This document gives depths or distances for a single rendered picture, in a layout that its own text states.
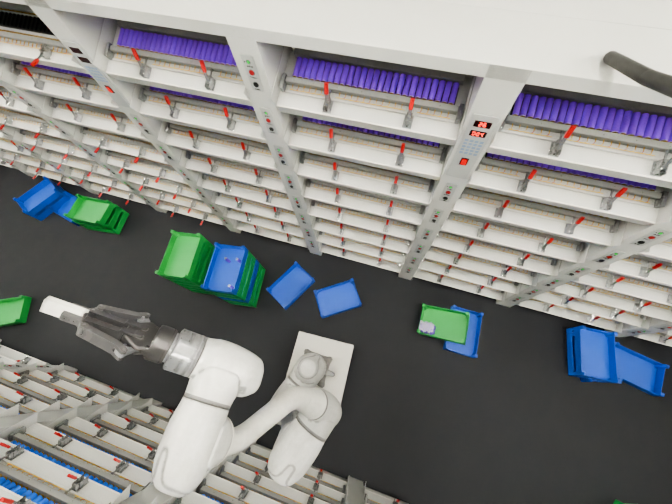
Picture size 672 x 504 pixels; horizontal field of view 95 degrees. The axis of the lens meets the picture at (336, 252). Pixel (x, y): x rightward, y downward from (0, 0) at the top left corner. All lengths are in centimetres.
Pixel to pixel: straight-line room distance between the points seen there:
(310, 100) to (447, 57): 46
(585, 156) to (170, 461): 126
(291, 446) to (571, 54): 134
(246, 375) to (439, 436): 172
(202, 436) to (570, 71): 110
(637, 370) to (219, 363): 259
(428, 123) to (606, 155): 51
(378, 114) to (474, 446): 198
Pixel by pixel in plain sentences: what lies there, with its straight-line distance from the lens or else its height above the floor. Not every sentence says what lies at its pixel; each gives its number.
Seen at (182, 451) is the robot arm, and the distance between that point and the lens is 75.
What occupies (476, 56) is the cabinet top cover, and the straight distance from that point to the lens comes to 92.
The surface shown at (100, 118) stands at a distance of 211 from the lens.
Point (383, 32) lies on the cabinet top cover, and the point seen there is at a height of 170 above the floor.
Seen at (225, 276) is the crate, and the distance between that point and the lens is 208.
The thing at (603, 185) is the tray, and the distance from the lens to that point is 137.
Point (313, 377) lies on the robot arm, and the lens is 174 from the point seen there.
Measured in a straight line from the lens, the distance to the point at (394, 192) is 138.
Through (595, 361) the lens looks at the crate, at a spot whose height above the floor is 8.
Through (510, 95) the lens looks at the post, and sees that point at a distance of 96.
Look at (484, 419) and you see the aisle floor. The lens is 238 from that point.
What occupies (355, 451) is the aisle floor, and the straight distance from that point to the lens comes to 227.
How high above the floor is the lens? 223
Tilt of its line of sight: 68 degrees down
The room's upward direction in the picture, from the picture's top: 10 degrees counter-clockwise
